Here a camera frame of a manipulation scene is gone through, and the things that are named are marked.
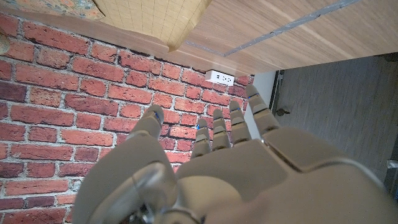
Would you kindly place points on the white power strip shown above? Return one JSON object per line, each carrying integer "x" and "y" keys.
{"x": 220, "y": 77}

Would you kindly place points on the floral kraft wrapping paper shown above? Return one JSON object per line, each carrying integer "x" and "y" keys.
{"x": 149, "y": 18}

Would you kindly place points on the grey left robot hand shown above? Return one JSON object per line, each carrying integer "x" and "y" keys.
{"x": 248, "y": 180}

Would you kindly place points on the red brick printed backdrop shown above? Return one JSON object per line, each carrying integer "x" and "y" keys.
{"x": 77, "y": 109}

